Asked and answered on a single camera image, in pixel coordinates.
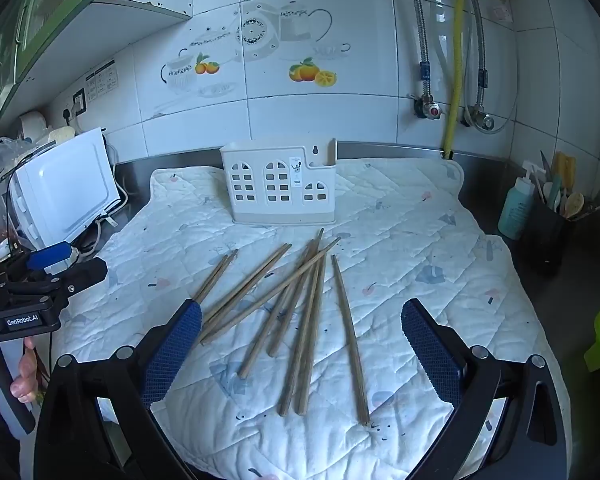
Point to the white quilted printed mat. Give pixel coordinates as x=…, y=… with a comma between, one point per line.
x=420, y=260

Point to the chrome water valve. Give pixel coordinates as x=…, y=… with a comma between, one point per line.
x=485, y=122

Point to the wall power socket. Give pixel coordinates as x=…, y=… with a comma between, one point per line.
x=80, y=101

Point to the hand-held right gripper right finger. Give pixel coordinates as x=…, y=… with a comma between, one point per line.
x=430, y=355

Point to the white microwave oven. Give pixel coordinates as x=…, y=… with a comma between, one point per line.
x=65, y=190

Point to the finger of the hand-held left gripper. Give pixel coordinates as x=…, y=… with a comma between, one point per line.
x=80, y=272
x=50, y=255

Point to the black utensil cup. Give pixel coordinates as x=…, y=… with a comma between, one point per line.
x=550, y=240

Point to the green wall cabinet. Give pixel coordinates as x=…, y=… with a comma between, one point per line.
x=35, y=15

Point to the white paper roll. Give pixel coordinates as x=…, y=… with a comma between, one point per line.
x=32, y=122

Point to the printed wall chart sticker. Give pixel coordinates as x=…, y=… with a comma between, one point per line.
x=101, y=80

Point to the person's left hand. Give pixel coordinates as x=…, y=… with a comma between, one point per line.
x=24, y=375

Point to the beige sponge block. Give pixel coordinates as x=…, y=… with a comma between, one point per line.
x=61, y=134

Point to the pink wall outlet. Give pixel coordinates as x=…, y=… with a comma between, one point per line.
x=502, y=13

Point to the white spoon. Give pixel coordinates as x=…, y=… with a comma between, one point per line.
x=550, y=194

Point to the wooden spoon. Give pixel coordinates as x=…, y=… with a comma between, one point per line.
x=575, y=205

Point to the white plastic utensil holder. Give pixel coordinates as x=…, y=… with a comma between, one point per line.
x=275, y=195

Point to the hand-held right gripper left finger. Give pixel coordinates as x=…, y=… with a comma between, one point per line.
x=172, y=355

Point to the group of wooden chopsticks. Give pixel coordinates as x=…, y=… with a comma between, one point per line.
x=305, y=270

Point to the teal pump bottle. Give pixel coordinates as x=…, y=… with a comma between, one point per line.
x=516, y=210

